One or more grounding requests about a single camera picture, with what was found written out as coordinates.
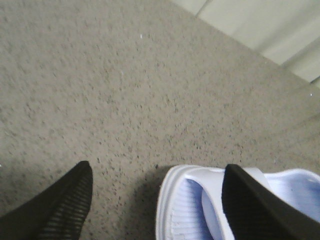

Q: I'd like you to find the beige pleated curtain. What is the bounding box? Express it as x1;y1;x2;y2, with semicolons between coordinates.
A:
174;0;320;87

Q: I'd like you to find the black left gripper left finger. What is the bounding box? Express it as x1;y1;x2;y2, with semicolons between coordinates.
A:
0;161;93;240

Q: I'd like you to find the light blue slipper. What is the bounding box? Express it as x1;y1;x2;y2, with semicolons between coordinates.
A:
155;165;320;240

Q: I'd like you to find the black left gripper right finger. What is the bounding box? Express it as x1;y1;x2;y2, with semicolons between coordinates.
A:
221;164;320;240

